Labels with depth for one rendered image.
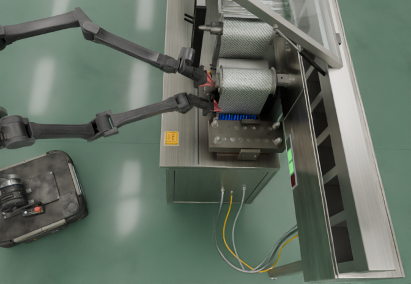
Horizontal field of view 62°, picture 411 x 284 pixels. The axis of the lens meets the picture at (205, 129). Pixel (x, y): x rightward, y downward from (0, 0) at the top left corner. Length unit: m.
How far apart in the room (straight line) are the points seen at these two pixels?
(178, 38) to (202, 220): 1.34
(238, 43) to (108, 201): 1.60
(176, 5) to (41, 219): 1.68
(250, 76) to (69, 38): 2.28
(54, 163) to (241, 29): 1.65
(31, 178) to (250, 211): 1.60
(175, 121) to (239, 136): 0.39
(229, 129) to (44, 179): 1.40
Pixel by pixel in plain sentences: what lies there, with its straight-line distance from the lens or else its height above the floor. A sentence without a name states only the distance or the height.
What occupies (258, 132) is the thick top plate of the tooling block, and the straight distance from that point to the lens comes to 1.85.
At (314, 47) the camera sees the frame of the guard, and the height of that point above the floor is 1.76.
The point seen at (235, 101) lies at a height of 1.16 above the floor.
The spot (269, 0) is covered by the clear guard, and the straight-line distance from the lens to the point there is 1.18.
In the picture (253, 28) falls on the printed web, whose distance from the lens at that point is 1.74.
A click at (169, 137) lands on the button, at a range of 1.89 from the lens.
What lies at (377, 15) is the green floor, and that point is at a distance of 4.37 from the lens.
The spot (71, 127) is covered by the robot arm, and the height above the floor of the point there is 1.31.
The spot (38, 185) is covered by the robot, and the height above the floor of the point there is 0.26.
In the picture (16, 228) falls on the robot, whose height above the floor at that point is 0.24.
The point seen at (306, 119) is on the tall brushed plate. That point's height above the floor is 1.41.
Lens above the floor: 2.64
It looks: 63 degrees down
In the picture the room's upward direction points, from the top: 12 degrees clockwise
